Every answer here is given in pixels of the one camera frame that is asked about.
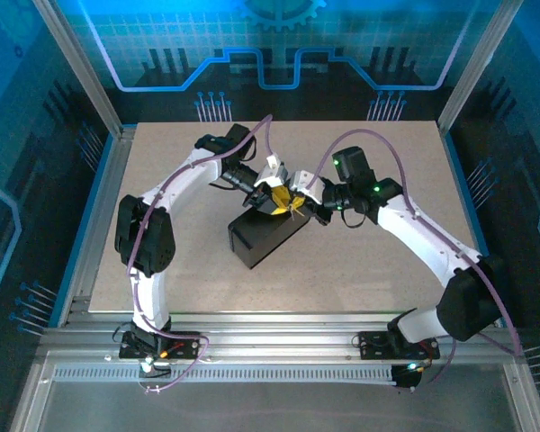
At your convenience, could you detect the black box with painted lid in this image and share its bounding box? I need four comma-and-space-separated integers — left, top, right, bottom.
227, 202, 308, 271

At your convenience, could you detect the black controller box with light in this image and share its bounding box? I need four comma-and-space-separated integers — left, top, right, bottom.
390, 362, 423, 392

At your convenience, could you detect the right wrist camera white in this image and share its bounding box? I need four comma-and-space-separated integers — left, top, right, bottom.
289, 168, 326, 203

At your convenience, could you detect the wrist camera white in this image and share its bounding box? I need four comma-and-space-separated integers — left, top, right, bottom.
253, 153, 288, 189
289, 168, 326, 203

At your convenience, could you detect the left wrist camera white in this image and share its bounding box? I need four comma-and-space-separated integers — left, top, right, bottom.
253, 153, 288, 189

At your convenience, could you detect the aluminium front rail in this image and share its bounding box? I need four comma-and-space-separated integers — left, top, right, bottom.
39, 311, 524, 366

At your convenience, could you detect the aluminium side rail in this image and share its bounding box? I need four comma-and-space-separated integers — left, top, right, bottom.
56, 125, 140, 326

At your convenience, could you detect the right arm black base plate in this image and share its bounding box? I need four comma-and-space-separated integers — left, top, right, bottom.
356, 330, 441, 361

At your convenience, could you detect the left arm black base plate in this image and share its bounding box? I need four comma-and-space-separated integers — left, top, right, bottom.
118, 330, 203, 361

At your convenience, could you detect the slotted grey cable duct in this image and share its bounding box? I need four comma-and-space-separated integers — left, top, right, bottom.
52, 365, 398, 384

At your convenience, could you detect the aluminium frame post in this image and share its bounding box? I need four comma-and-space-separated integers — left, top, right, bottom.
436, 0, 526, 135
31, 0, 125, 139

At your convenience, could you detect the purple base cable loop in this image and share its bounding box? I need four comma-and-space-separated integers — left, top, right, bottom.
420, 335, 458, 389
137, 335, 211, 395

